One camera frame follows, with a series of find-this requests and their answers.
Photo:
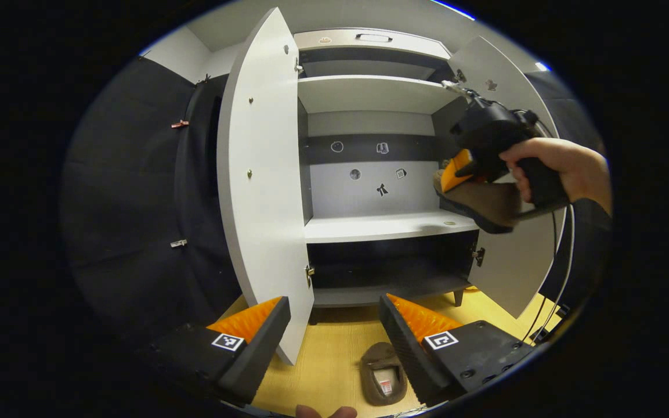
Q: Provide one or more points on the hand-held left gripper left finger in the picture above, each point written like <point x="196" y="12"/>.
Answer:
<point x="264" y="348"/>

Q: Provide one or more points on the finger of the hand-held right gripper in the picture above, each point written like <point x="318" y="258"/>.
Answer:
<point x="456" y="171"/>

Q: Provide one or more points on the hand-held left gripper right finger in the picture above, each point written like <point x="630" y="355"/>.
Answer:
<point x="404" y="348"/>

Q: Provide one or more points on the brown fluffy shoe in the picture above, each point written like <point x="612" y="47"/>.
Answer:
<point x="383" y="363"/>
<point x="485" y="204"/>

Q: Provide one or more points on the white shoe cabinet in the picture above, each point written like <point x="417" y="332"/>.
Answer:
<point x="369" y="191"/>

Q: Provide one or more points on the white shoe cabinet door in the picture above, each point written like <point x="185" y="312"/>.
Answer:
<point x="264" y="203"/>
<point x="508" y="273"/>

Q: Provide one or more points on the metal door hinge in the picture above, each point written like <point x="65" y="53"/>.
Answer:
<point x="309" y="274"/>
<point x="299" y="66"/>
<point x="456" y="86"/>
<point x="478" y="255"/>

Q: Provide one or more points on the white cabinet drawer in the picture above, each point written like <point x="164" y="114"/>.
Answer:
<point x="340" y="49"/>

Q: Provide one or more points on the white ceiling light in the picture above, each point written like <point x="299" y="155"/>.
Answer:
<point x="543" y="67"/>

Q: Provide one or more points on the silver cloth clip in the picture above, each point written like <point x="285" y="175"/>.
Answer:
<point x="178" y="243"/>

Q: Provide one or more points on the red cloth clip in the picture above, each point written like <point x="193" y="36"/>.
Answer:
<point x="180" y="124"/>

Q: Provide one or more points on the black cloth clip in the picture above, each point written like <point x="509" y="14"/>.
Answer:
<point x="204" y="79"/>

